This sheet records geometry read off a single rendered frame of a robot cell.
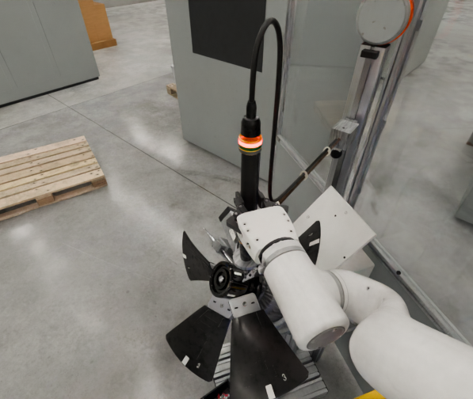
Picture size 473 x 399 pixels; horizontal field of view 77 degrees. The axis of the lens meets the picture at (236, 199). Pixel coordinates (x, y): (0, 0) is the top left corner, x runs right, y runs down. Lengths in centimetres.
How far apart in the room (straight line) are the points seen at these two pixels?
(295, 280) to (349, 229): 63
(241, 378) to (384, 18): 112
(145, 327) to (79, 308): 54
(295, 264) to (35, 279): 263
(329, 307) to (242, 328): 54
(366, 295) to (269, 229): 19
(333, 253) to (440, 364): 78
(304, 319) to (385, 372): 13
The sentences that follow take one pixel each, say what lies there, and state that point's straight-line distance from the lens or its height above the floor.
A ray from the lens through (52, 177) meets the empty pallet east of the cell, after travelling 372.
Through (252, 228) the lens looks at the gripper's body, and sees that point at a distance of 56.
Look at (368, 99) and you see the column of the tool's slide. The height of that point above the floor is 163.
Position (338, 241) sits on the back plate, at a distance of 109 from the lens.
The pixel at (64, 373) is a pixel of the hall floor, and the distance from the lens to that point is 243.
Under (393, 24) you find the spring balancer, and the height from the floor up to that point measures 187.
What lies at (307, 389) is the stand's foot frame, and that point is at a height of 8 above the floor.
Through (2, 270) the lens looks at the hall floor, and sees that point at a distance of 318.
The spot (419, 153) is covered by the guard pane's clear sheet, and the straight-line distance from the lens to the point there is 125.
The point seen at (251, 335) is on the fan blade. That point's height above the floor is 118.
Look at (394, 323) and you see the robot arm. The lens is 39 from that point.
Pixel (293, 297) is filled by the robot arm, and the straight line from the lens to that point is 47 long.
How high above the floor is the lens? 207
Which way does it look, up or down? 41 degrees down
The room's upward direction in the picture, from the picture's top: straight up
